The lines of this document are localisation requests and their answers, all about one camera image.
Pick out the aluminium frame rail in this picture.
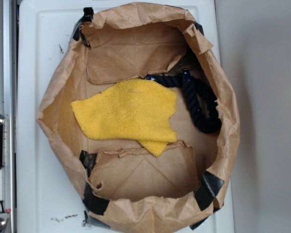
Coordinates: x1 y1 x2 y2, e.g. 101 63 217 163
0 0 17 233

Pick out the brown paper bag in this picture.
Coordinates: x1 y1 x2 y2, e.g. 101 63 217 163
37 2 240 233

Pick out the yellow cloth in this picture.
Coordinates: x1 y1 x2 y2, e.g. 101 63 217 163
71 79 177 157

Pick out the dark blue rope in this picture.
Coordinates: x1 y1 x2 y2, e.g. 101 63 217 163
144 68 222 133

